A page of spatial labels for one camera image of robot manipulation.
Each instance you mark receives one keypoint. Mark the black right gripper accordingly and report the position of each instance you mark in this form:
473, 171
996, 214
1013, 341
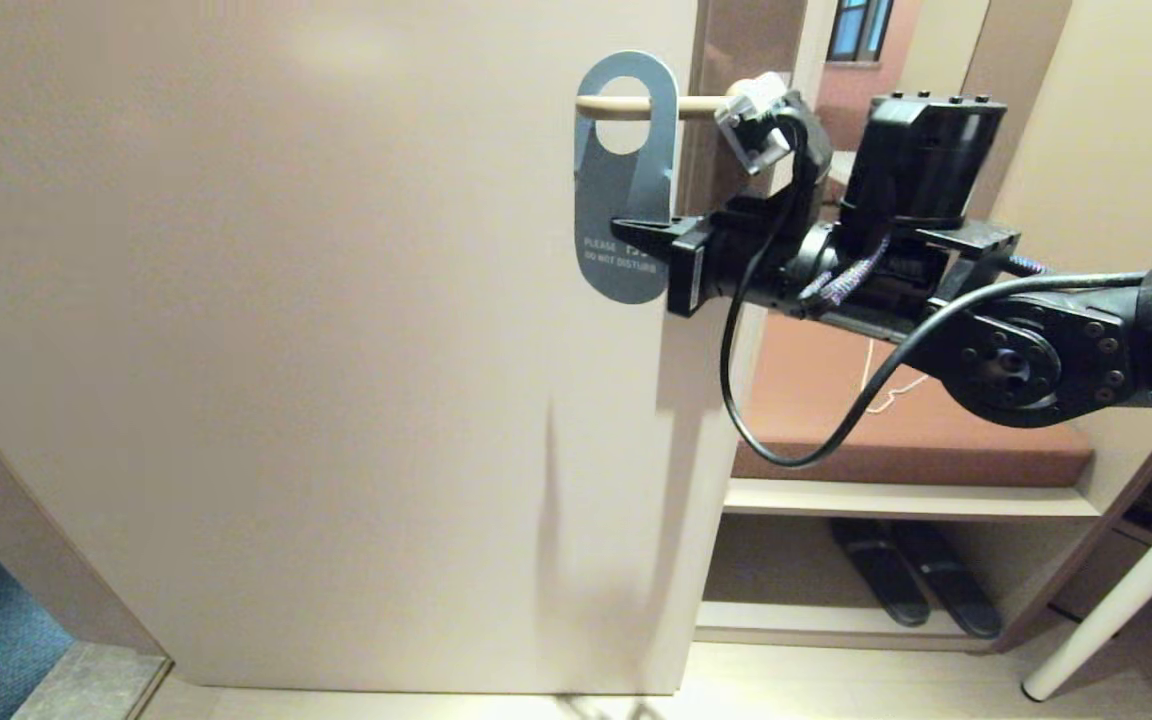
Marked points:
766, 265

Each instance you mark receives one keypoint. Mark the white door hanger sign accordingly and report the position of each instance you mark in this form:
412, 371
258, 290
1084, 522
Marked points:
626, 210

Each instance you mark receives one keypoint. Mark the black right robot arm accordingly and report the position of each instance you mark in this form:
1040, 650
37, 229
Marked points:
1036, 360

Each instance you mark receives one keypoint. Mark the beige room door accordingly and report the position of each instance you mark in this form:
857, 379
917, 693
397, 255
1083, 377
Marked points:
336, 300

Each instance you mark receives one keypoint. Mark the white bench shelf unit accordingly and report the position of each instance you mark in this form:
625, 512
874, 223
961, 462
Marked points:
886, 498

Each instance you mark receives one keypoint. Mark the brown bench cushion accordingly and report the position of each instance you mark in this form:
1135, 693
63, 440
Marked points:
936, 450

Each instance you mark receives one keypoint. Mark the dark slipper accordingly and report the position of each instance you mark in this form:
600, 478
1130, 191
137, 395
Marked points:
956, 590
886, 580

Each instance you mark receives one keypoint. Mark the white table leg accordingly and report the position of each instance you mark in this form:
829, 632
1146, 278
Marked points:
1116, 600

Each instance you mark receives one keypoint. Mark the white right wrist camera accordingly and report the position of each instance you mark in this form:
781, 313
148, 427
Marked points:
751, 115

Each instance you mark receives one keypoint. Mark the wall mirror with beige frame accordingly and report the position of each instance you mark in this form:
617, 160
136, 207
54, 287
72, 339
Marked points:
936, 40

